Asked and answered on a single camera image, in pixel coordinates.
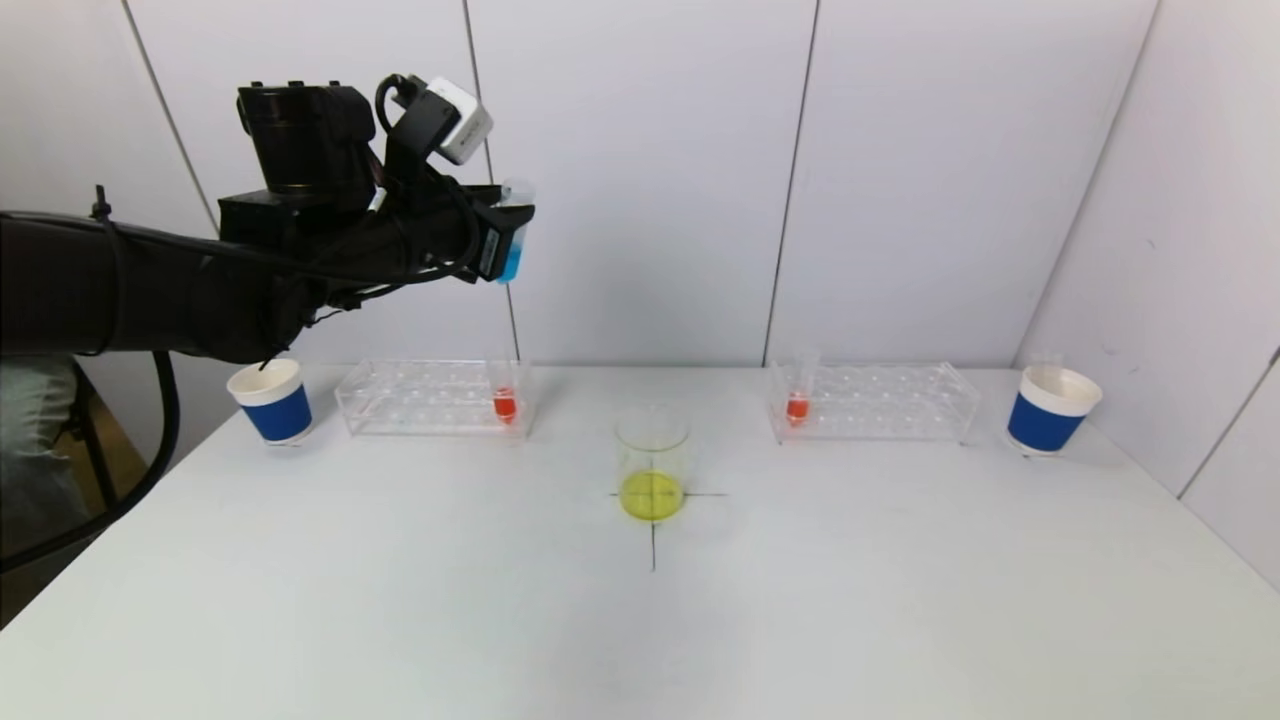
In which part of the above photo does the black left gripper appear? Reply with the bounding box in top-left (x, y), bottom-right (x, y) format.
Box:
top-left (401, 183), bottom-right (536, 283)

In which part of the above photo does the blue pigment test tube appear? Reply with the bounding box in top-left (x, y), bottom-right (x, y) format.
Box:
top-left (497, 178), bottom-right (537, 286)

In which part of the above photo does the red pigment test tube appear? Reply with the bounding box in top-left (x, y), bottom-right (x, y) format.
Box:
top-left (785, 348), bottom-right (821, 429)
top-left (490, 350), bottom-right (521, 427)

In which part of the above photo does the clear acrylic test tube rack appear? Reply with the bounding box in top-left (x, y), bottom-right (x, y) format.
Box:
top-left (336, 360), bottom-right (542, 442)
top-left (765, 360), bottom-right (980, 447)

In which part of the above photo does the clear glass beaker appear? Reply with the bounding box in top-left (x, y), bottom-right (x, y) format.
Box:
top-left (613, 404), bottom-right (692, 525)

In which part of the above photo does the blue paper cup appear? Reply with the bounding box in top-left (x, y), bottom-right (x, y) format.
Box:
top-left (1006, 365), bottom-right (1104, 459)
top-left (227, 359), bottom-right (315, 447)

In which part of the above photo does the person in grey clothes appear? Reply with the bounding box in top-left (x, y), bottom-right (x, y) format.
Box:
top-left (0, 355), bottom-right (93, 571)

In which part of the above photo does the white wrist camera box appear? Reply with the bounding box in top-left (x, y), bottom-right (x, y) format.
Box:
top-left (420, 77), bottom-right (494, 167)

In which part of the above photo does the black camera cable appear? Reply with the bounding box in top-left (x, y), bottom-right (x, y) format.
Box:
top-left (374, 73), bottom-right (426, 136)

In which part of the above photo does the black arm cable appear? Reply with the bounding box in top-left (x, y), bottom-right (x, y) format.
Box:
top-left (0, 350), bottom-right (182, 574)

